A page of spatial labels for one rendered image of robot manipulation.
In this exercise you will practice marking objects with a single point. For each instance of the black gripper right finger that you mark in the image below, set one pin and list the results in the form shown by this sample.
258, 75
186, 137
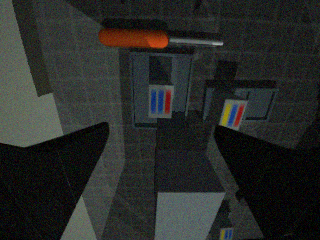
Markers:
281, 186

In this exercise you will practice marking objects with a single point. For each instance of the large grey flat panel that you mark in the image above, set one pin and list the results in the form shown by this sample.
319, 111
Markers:
28, 114

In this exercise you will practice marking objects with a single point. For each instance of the orange-handled screwdriver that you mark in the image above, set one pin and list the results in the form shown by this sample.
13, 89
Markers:
144, 38

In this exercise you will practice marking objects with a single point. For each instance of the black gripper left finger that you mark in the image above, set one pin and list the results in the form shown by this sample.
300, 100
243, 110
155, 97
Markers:
44, 182

